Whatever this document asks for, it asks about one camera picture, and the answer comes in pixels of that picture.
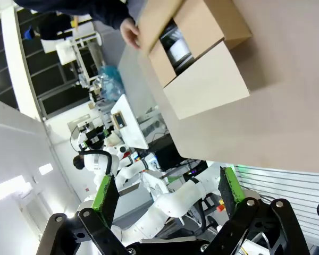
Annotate grey slotted aluminium base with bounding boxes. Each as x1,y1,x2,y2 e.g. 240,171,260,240
233,164,319,240

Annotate blue plastic bag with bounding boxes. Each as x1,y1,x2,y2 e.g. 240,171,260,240
97,65,124,101

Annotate person's left hand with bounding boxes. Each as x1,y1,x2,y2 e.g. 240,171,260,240
120,18,142,49

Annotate person's left forearm black sleeve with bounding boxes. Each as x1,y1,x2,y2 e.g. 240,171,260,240
90,0,136,29

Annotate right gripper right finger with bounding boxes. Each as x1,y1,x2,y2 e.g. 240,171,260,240
209,166,312,255

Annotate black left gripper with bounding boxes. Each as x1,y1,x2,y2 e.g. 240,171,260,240
81,126,115,150

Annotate black computer case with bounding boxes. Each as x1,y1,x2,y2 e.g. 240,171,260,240
153,143,188,171

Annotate ceiling light panel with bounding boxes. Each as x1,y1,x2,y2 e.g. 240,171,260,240
38,163,54,176
0,175,32,201

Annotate brown cardboard box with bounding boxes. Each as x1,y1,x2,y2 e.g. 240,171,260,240
136,0,253,120

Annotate white background shelf frame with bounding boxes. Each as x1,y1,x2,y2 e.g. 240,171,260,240
41,22,104,66

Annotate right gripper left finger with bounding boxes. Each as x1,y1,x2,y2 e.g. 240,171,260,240
37,174,127,255

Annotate left arm black cable bundle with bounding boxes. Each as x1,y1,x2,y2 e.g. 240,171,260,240
72,149,114,177

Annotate small tan framed box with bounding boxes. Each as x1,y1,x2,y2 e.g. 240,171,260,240
111,111,128,131

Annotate background person in black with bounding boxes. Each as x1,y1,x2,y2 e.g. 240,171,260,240
25,12,73,41

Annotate black controller box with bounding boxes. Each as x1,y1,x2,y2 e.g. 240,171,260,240
183,159,209,184

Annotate black cylindrical item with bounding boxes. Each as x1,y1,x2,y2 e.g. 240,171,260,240
159,23,195,77

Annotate white background table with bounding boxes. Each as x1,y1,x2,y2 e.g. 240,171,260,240
110,94,149,150

